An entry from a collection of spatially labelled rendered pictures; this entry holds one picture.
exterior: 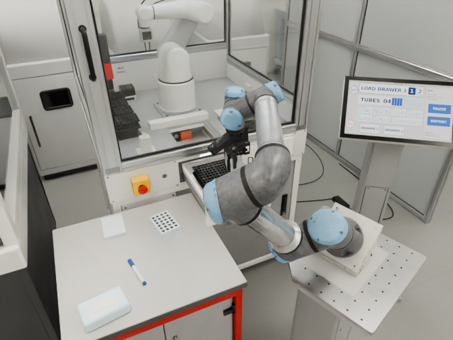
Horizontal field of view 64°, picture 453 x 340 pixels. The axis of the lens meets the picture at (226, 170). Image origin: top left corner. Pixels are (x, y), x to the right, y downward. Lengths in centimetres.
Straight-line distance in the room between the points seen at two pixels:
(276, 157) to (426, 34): 200
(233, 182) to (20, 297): 110
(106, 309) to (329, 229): 75
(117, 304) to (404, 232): 215
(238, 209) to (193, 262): 55
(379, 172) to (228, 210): 131
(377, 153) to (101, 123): 136
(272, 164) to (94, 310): 75
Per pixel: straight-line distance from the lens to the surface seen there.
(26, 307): 178
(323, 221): 123
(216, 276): 137
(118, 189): 166
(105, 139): 153
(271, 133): 100
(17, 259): 149
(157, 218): 157
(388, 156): 207
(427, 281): 264
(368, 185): 215
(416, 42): 283
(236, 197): 90
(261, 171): 89
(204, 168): 166
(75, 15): 138
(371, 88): 195
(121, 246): 154
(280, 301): 228
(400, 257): 157
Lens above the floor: 181
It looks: 33 degrees down
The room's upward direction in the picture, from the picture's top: 1 degrees counter-clockwise
